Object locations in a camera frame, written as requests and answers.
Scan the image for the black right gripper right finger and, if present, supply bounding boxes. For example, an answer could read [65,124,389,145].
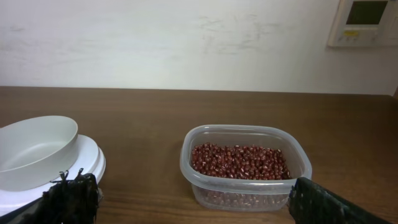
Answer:
[288,177,389,224]

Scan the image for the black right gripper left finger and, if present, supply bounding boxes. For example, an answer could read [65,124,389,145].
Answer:
[9,169,100,224]

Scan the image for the white digital kitchen scale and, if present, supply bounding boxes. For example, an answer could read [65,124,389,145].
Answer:
[1,134,106,216]

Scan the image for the white round bowl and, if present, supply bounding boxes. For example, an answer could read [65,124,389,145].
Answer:
[1,116,78,192]

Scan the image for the red adzuki beans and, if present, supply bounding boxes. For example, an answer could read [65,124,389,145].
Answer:
[190,142,292,210]

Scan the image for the clear plastic bean container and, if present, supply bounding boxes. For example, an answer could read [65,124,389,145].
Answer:
[180,124,312,212]

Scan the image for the white wall control panel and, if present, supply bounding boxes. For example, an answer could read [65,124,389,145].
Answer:
[327,0,397,47]

